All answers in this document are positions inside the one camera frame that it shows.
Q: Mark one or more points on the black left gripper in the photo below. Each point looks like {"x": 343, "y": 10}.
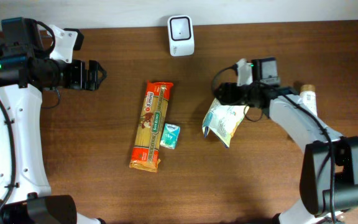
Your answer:
{"x": 81, "y": 74}

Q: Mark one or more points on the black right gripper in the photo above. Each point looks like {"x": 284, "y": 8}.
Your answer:
{"x": 226, "y": 94}

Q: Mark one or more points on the yellow wet wipes pack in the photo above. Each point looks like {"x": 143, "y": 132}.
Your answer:
{"x": 223, "y": 121}

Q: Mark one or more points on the teal pocket tissue pack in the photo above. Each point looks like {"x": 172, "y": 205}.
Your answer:
{"x": 170, "y": 136}

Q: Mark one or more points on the white tube with tan cap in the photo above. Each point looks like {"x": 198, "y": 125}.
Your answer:
{"x": 308, "y": 96}

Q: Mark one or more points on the orange spaghetti pasta pack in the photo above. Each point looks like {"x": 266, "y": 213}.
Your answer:
{"x": 145, "y": 153}

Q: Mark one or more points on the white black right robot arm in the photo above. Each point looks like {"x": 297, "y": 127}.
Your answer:
{"x": 329, "y": 175}

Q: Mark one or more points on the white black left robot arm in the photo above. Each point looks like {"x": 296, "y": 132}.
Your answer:
{"x": 33, "y": 58}

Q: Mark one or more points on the white barcode scanner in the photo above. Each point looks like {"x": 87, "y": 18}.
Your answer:
{"x": 180, "y": 35}

